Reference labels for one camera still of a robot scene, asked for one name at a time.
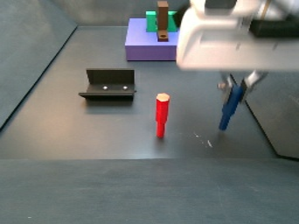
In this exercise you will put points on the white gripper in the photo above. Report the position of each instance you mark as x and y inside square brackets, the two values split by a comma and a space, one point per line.
[214, 41]

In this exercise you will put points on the blue peg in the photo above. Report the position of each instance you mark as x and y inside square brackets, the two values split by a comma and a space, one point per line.
[229, 106]

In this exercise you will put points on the brown L-shaped board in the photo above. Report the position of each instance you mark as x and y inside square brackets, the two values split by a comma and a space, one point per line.
[161, 21]

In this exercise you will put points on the red peg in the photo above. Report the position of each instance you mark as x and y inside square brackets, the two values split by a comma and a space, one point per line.
[161, 113]

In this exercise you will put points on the purple base block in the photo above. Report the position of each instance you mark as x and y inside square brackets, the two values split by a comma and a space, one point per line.
[141, 45]

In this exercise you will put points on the green block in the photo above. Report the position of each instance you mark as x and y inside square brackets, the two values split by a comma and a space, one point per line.
[150, 26]

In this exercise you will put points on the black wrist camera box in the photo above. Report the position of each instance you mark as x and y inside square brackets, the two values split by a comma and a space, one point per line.
[274, 29]

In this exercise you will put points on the black angle bracket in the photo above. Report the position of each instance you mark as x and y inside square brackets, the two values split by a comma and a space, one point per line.
[109, 84]

